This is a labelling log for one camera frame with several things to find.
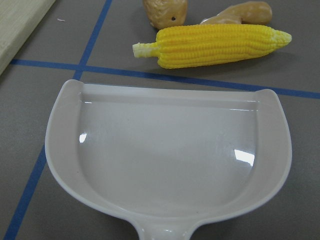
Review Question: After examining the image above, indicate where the brown toy potato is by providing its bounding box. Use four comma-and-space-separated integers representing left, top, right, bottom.
142, 0, 188, 30

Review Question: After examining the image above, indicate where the yellow toy corn cob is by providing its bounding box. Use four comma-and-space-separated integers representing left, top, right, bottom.
132, 24, 292, 69

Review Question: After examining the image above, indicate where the beige plastic dustpan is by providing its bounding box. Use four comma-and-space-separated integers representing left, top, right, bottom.
45, 79, 292, 240

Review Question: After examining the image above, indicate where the tan toy ginger root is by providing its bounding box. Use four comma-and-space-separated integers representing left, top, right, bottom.
200, 1, 273, 25

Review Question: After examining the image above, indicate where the wooden cutting board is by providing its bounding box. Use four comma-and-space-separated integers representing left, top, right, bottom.
0, 0, 55, 73

